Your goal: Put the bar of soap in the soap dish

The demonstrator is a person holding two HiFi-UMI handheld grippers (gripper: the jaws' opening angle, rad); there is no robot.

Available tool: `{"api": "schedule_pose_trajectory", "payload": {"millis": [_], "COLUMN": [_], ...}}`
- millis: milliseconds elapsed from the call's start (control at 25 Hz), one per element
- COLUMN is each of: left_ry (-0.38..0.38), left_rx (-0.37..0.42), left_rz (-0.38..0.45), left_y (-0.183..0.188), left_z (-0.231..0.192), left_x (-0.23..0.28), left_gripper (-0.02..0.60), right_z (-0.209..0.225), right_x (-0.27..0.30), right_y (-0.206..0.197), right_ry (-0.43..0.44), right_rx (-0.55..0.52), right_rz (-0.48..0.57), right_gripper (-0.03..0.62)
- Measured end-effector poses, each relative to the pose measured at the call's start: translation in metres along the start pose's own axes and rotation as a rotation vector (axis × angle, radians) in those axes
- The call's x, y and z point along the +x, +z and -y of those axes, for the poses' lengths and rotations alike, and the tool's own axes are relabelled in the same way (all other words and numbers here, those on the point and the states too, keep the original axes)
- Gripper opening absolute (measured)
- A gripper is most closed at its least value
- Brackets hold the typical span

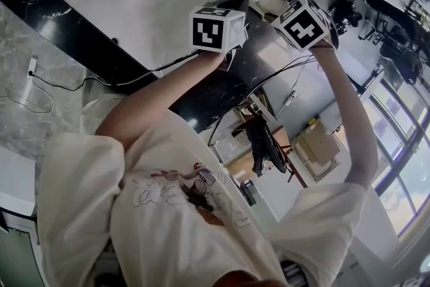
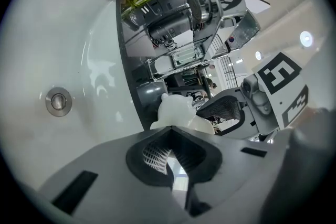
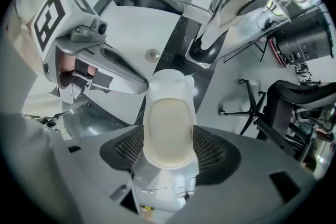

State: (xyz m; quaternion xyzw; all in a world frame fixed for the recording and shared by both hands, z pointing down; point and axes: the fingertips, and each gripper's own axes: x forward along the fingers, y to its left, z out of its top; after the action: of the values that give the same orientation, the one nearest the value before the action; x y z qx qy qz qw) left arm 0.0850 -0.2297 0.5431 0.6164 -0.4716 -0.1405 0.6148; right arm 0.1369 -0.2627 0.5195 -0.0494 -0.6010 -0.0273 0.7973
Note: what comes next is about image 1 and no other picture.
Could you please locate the white board with black marks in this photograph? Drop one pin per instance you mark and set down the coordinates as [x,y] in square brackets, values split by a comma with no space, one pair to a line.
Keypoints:
[15,178]

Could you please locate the white sink basin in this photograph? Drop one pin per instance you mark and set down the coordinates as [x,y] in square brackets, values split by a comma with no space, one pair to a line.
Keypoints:
[134,3]

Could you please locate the person's right forearm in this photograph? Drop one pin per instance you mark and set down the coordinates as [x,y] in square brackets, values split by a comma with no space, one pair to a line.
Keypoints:
[349,117]

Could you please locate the cardboard box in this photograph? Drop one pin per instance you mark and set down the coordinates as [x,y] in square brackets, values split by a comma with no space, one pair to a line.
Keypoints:
[319,144]

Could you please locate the person's left forearm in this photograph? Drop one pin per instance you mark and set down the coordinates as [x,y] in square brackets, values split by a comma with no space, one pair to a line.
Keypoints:
[158,97]

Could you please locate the black tripod stands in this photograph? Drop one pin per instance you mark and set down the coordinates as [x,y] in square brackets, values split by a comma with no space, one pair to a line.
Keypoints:
[396,27]

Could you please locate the person's white printed t-shirt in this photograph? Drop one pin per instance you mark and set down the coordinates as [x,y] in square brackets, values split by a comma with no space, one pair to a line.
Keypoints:
[168,218]

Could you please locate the black equipment heap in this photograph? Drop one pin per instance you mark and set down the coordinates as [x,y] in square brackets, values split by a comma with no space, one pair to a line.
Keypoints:
[346,15]

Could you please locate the person's right shoe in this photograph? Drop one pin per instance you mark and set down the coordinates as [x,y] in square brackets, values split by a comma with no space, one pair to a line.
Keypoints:
[294,274]

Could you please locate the black bag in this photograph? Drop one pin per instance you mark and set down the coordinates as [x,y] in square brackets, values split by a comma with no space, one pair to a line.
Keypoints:
[263,144]

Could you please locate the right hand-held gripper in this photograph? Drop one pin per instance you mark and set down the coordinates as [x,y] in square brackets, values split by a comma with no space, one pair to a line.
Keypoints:
[302,27]

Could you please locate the large glass window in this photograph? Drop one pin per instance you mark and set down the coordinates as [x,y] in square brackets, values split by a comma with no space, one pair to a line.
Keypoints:
[403,151]

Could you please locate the white power strip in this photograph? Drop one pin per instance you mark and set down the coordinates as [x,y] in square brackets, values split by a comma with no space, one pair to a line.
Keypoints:
[28,80]

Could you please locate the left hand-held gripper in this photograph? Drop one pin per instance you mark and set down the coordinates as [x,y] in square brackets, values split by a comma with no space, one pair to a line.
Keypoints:
[208,30]

